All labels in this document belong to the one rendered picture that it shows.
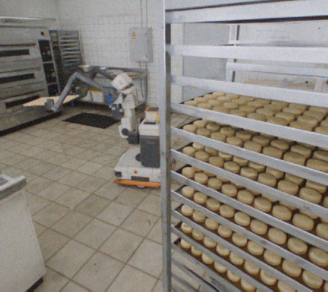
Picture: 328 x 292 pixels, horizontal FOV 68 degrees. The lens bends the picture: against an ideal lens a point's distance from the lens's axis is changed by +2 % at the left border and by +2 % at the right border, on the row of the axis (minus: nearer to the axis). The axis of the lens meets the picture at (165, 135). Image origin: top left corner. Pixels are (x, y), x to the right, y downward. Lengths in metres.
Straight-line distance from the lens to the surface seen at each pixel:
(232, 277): 1.09
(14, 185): 1.78
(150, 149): 2.73
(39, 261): 2.16
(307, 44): 1.05
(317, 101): 0.63
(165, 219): 1.04
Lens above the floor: 1.73
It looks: 23 degrees down
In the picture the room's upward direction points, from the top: 1 degrees counter-clockwise
